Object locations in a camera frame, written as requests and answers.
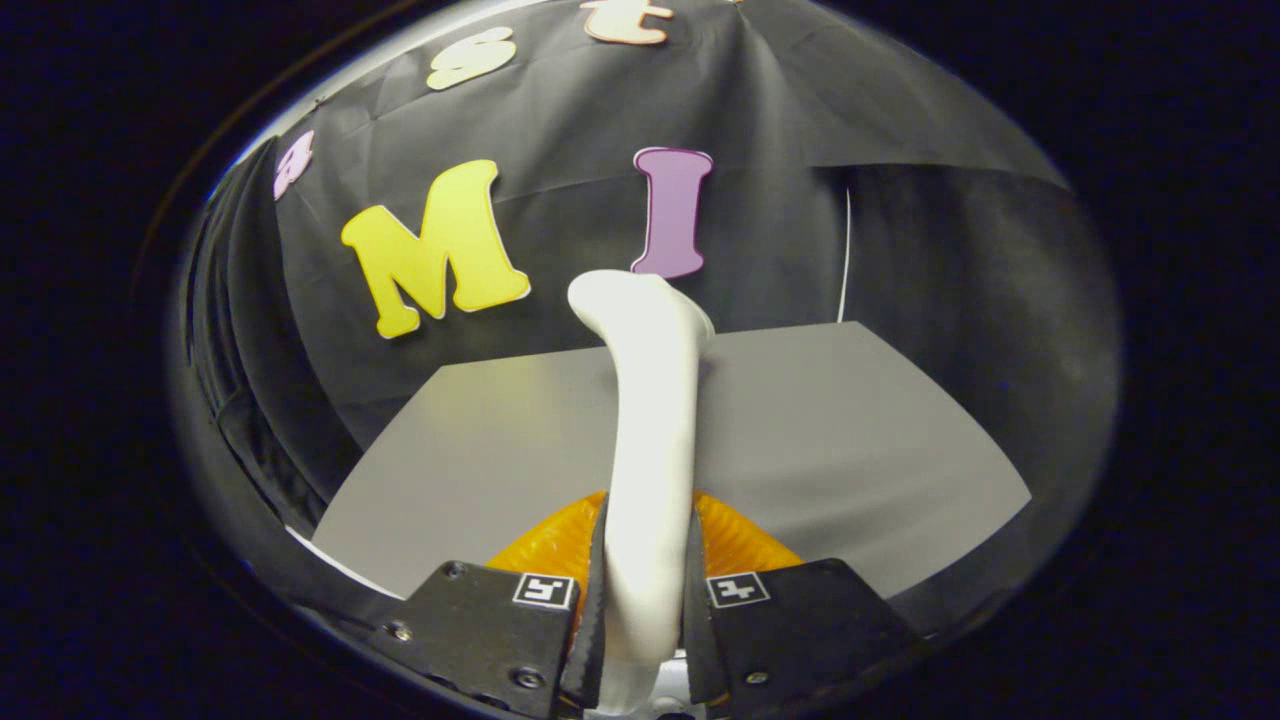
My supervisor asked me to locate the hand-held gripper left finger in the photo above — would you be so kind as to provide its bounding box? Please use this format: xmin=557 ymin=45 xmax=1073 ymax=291
xmin=370 ymin=490 xmax=609 ymax=719

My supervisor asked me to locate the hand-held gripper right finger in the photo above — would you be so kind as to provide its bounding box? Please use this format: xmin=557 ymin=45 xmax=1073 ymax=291
xmin=683 ymin=490 xmax=921 ymax=716

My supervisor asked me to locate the white garment steamer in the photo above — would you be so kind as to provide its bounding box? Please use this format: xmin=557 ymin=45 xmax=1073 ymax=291
xmin=567 ymin=270 xmax=716 ymax=716

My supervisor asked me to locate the grey cabinet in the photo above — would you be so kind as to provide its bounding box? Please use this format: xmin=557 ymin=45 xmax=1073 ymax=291
xmin=312 ymin=321 xmax=1033 ymax=601

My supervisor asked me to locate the white vertical pipe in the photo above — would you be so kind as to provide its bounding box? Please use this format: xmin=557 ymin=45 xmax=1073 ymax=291
xmin=838 ymin=188 xmax=853 ymax=323

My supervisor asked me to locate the black backdrop cloth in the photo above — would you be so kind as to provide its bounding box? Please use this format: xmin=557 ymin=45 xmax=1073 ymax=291
xmin=175 ymin=0 xmax=1119 ymax=561

